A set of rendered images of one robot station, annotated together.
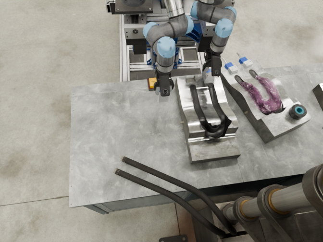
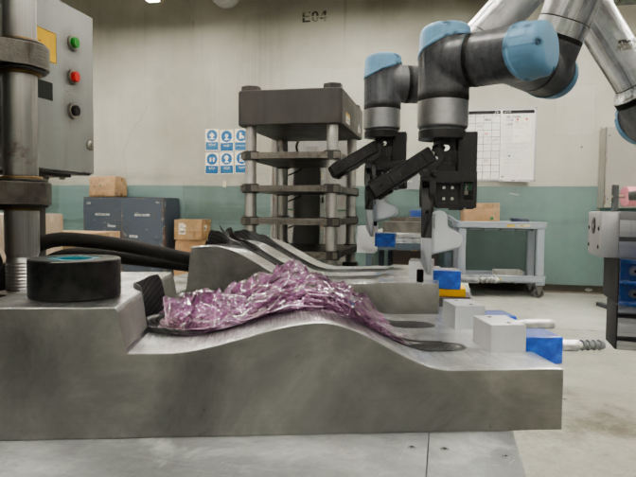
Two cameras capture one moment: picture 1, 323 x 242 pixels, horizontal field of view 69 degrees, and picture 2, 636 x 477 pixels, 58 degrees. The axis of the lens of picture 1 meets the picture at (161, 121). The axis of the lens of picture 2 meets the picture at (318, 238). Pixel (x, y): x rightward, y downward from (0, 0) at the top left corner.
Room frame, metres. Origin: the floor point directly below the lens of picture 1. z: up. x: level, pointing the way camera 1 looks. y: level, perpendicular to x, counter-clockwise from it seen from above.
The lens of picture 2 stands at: (1.09, -1.10, 0.99)
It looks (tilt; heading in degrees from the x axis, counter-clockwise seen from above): 3 degrees down; 116
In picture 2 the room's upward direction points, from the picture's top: 1 degrees clockwise
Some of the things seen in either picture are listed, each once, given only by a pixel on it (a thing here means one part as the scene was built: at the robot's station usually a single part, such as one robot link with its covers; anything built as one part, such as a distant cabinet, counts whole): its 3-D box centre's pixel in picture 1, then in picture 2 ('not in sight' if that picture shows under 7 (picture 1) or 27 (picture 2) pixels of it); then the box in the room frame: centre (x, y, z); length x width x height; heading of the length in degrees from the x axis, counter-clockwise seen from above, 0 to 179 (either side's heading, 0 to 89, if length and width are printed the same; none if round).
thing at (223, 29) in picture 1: (222, 32); (446, 63); (0.89, -0.25, 1.21); 0.09 x 0.08 x 0.11; 164
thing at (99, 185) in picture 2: not in sight; (108, 186); (-4.94, 4.71, 1.26); 0.42 x 0.33 x 0.29; 13
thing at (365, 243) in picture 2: (161, 89); (390, 239); (0.72, 0.01, 0.93); 0.13 x 0.05 x 0.05; 13
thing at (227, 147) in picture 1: (206, 114); (290, 281); (0.63, -0.24, 0.87); 0.50 x 0.26 x 0.14; 13
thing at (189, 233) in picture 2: not in sight; (206, 250); (-3.59, 5.13, 0.42); 0.86 x 0.33 x 0.83; 13
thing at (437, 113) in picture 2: (217, 44); (442, 117); (0.88, -0.24, 1.13); 0.08 x 0.08 x 0.05
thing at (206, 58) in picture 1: (213, 54); (446, 171); (0.89, -0.24, 1.05); 0.09 x 0.08 x 0.12; 13
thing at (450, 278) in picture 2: (206, 71); (453, 278); (0.90, -0.24, 0.89); 0.13 x 0.05 x 0.05; 13
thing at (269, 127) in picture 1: (261, 95); (277, 337); (0.79, -0.57, 0.86); 0.50 x 0.26 x 0.11; 30
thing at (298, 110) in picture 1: (297, 111); (75, 276); (0.66, -0.72, 0.93); 0.08 x 0.08 x 0.04
